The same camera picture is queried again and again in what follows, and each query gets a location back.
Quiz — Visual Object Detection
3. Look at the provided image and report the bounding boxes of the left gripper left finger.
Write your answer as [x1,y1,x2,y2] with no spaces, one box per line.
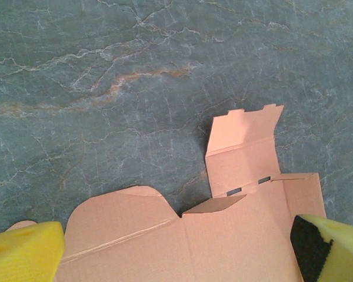
[0,221,66,282]

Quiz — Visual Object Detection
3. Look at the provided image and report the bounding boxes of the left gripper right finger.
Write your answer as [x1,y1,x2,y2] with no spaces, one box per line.
[290,213,353,282]

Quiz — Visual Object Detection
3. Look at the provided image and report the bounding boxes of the pink cardboard paper box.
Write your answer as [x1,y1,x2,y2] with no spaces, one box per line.
[5,103,327,282]

